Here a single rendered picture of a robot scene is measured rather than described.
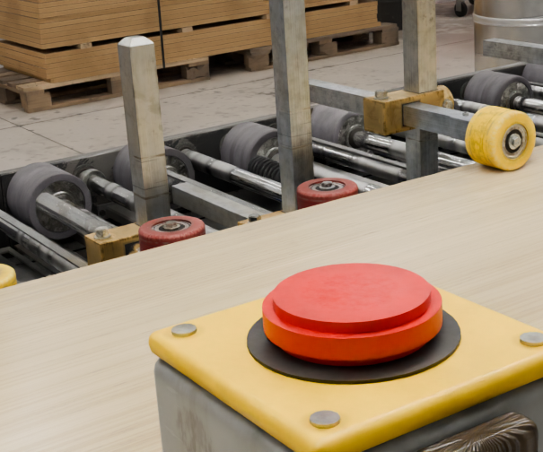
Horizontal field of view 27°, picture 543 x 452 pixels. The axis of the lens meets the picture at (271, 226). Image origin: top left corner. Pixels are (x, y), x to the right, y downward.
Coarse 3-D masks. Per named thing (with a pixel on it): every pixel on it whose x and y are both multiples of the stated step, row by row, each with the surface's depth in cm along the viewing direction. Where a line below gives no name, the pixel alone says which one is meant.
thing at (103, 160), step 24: (504, 72) 247; (456, 96) 241; (264, 120) 215; (168, 144) 205; (216, 144) 210; (72, 168) 195; (96, 168) 198; (336, 168) 225; (0, 192) 189; (240, 192) 213; (192, 216) 210; (0, 240) 191; (72, 240) 197; (24, 264) 193; (48, 264) 182
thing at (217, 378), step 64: (192, 320) 27; (256, 320) 27; (448, 320) 26; (512, 320) 26; (192, 384) 25; (256, 384) 23; (320, 384) 23; (384, 384) 23; (448, 384) 23; (512, 384) 23; (192, 448) 26; (256, 448) 23; (320, 448) 21; (384, 448) 22
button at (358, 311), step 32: (288, 288) 25; (320, 288) 25; (352, 288) 25; (384, 288) 25; (416, 288) 25; (288, 320) 24; (320, 320) 24; (352, 320) 23; (384, 320) 23; (416, 320) 24; (288, 352) 24; (320, 352) 23; (352, 352) 23; (384, 352) 23
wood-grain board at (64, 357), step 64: (384, 192) 144; (448, 192) 142; (512, 192) 140; (128, 256) 127; (192, 256) 126; (256, 256) 124; (320, 256) 123; (384, 256) 122; (448, 256) 120; (512, 256) 119; (0, 320) 112; (64, 320) 110; (128, 320) 109; (0, 384) 98; (64, 384) 97; (128, 384) 96; (0, 448) 87; (64, 448) 86; (128, 448) 86
